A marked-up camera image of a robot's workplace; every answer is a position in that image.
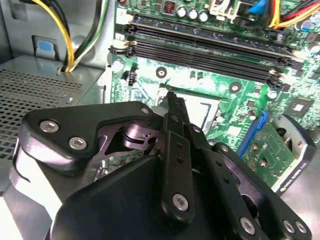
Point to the silver CPU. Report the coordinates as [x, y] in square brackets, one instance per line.
[197, 112]

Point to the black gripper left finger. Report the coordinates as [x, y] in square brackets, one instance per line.
[62, 150]

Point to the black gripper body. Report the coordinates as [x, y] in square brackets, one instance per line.
[112, 207]

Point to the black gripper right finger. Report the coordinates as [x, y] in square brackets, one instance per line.
[225, 175]

